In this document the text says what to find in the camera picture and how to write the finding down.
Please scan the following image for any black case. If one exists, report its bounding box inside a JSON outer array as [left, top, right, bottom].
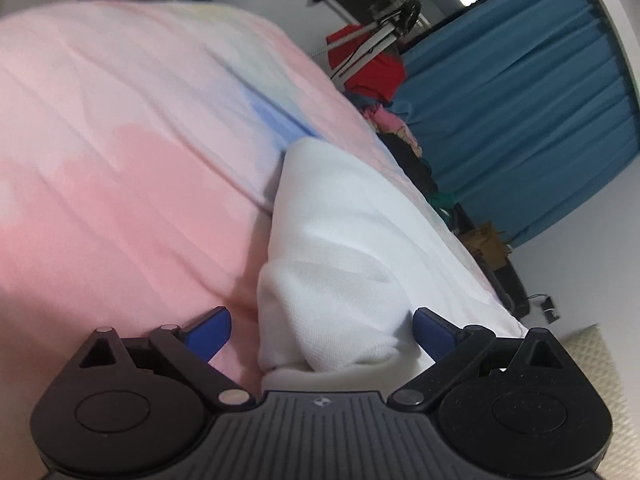
[[480, 255, 528, 318]]

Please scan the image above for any pastel bed sheet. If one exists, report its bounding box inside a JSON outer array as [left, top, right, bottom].
[[0, 0, 516, 396]]

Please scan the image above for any black power adapter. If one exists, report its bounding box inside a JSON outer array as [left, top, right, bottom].
[[530, 294, 562, 323]]

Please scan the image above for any brown cardboard box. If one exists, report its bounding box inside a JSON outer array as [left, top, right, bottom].
[[460, 222, 513, 268]]

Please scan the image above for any white sweatshirt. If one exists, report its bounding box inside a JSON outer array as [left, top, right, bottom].
[[257, 137, 528, 391]]

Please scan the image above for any pile of clothes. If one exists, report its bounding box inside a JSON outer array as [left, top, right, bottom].
[[350, 92, 458, 221]]

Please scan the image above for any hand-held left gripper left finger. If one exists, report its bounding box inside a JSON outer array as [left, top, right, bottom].
[[79, 306, 256, 408]]

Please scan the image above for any blue curtain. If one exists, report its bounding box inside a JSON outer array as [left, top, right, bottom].
[[392, 0, 640, 251]]

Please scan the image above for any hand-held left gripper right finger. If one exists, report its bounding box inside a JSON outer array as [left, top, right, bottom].
[[387, 307, 563, 408]]

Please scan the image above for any red cloth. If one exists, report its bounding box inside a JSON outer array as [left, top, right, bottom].
[[326, 24, 406, 101]]

